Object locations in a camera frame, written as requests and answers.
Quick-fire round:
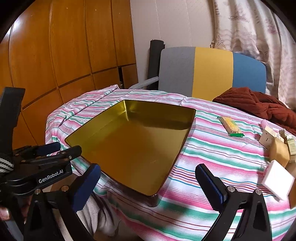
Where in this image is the grey yellow blue chair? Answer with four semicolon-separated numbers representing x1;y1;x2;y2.
131;40;267;100

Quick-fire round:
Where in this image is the white foam sponge block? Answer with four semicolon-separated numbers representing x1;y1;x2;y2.
261;160;295;201

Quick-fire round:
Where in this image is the person's left hand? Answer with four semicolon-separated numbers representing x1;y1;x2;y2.
0;207;11;221

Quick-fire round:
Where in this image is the pink hair roller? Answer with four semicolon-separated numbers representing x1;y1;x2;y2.
260;120;269;130

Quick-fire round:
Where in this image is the cream tall medicine box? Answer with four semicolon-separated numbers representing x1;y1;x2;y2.
259;126;277;149

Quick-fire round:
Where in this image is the green white small box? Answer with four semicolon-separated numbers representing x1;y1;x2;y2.
286;136;296;156

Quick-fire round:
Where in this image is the yellow cracker packet green end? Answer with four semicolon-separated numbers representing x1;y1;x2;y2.
218;116;244;137

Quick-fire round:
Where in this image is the dark red quilted jacket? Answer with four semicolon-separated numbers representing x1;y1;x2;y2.
213;87;296;135

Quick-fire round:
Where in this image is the floral white curtain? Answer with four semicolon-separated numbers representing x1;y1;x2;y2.
212;1;295;109

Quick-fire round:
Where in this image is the gold metal tin tray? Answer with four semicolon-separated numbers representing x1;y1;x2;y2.
65;99;196;197

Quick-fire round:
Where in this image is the wooden wardrobe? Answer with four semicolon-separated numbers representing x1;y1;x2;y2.
1;1;138;148

